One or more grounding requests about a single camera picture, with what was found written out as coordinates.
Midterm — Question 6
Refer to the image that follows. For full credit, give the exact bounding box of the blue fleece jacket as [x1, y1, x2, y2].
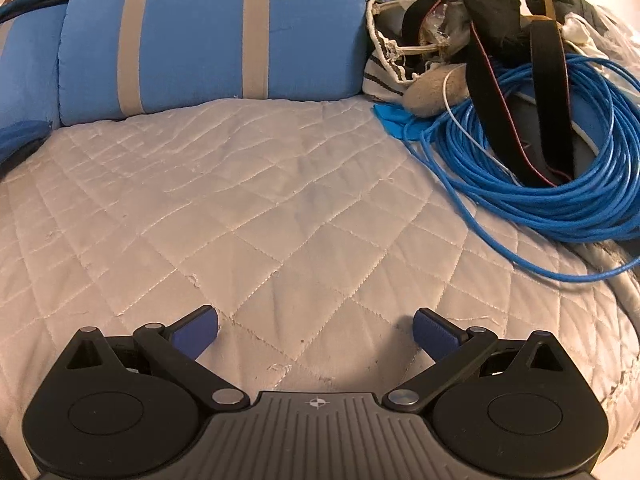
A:
[1, 120, 52, 165]

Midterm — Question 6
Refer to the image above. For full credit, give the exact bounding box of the grey quilted bedspread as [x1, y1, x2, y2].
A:
[1, 98, 639, 477]

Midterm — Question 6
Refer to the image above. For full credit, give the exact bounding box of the beige round pouch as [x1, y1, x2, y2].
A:
[401, 64, 470, 118]

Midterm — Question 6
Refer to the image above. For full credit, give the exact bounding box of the black white striped cloth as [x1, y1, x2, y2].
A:
[362, 0, 450, 104]

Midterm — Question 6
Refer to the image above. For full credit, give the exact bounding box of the right blue striped cushion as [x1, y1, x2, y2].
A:
[58, 0, 367, 126]

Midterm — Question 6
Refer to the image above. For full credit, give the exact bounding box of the blue striped cushion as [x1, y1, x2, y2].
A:
[0, 4, 66, 129]
[58, 0, 367, 126]

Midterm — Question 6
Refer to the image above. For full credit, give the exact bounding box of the left blue striped cushion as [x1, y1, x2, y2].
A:
[0, 4, 66, 129]

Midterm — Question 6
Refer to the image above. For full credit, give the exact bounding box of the white plastic bag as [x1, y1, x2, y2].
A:
[562, 6, 640, 68]

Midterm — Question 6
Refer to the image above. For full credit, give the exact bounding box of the blue coiled cable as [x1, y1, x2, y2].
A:
[399, 54, 640, 283]

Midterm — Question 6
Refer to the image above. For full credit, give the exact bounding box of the black bag with straps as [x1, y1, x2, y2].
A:
[399, 0, 609, 189]

